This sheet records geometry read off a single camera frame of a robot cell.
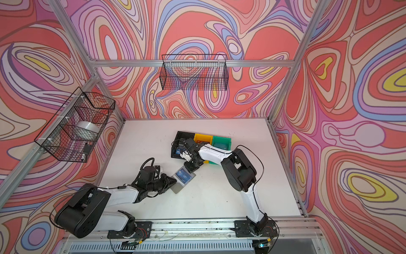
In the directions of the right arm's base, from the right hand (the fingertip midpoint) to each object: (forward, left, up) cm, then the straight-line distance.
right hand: (191, 172), depth 93 cm
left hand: (-6, +7, +3) cm, 9 cm away
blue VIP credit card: (-2, +4, +1) cm, 5 cm away
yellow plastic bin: (+21, -6, +6) cm, 23 cm away
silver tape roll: (+6, +45, +34) cm, 57 cm away
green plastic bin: (+17, -20, +5) cm, 27 cm away
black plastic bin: (+20, +9, +2) cm, 22 cm away
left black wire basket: (+8, +55, +31) cm, 64 cm away
